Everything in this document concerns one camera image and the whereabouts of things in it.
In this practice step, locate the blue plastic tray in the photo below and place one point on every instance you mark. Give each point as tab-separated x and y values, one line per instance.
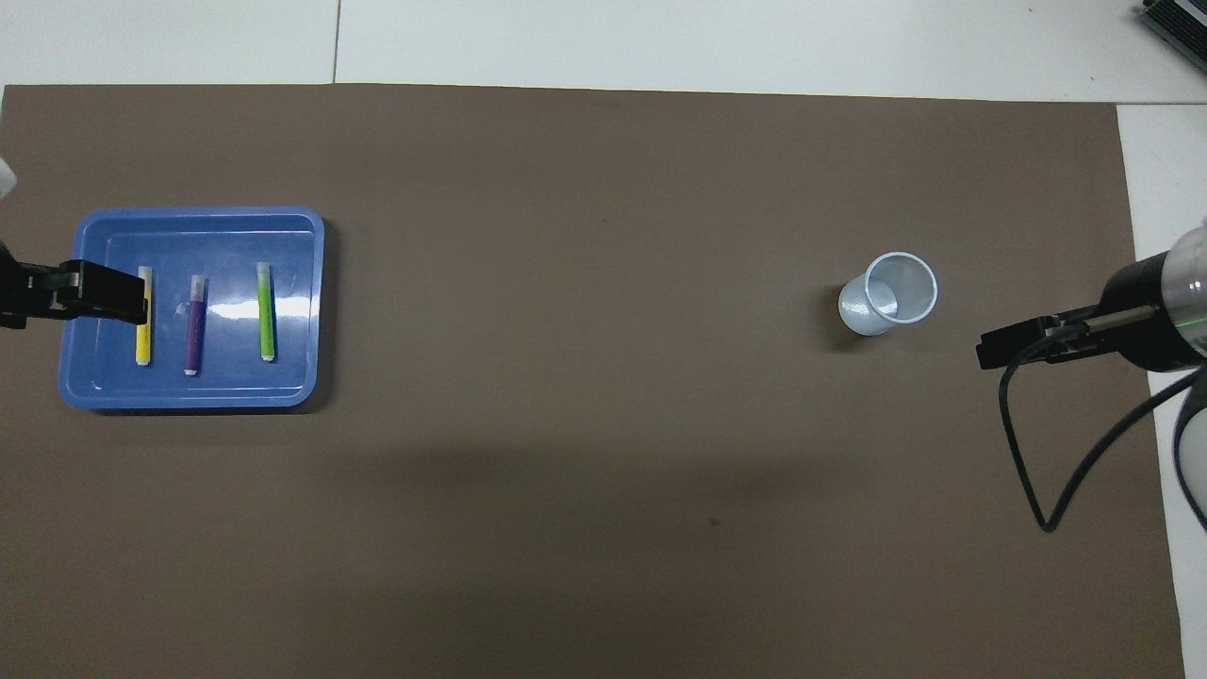
283	377

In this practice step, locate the green highlighter pen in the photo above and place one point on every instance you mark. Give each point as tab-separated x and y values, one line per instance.
266	321

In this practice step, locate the purple highlighter pen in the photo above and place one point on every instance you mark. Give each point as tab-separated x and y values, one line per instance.
193	330

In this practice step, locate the pale blue plastic cup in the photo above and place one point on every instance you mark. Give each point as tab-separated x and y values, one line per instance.
877	306

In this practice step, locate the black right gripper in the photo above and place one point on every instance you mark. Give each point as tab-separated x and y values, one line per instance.
1136	325

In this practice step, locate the yellow highlighter pen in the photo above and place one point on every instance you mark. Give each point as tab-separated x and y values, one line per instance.
143	339

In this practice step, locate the brown table mat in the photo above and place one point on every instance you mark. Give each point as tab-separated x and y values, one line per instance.
603	471

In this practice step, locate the grey ribbed device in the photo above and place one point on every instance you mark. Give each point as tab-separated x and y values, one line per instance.
1179	24

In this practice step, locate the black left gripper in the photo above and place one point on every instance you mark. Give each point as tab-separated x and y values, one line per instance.
11	288

